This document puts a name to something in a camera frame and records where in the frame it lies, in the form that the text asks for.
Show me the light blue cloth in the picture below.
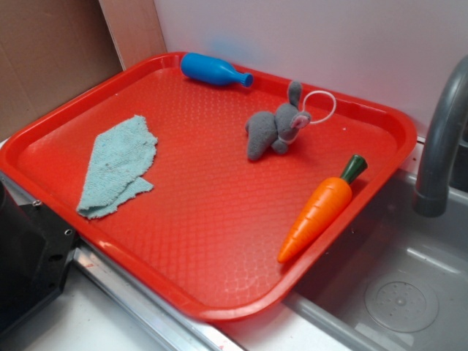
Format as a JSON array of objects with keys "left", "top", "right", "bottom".
[{"left": 76, "top": 116, "right": 158, "bottom": 219}]

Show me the brown cardboard panel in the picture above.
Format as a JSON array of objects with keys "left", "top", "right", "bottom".
[{"left": 1, "top": 1, "right": 166, "bottom": 140}]

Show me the gray plush bunny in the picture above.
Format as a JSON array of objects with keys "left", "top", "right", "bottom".
[{"left": 244, "top": 80, "right": 336, "bottom": 162}]

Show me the orange toy carrot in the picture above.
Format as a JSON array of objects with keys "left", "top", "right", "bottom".
[{"left": 277, "top": 154, "right": 368, "bottom": 263}]

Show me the red plastic tray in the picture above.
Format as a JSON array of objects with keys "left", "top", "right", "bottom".
[{"left": 1, "top": 53, "right": 417, "bottom": 322}]

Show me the blue plastic bottle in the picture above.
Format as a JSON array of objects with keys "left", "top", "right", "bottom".
[{"left": 181, "top": 53, "right": 254, "bottom": 87}]

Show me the gray toy sink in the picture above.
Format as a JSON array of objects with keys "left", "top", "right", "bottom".
[{"left": 284, "top": 167, "right": 468, "bottom": 351}]

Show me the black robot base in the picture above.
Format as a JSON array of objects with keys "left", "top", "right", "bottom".
[{"left": 1, "top": 186, "right": 78, "bottom": 336}]

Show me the gray toy faucet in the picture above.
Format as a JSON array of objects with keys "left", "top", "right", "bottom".
[{"left": 412, "top": 57, "right": 467, "bottom": 217}]

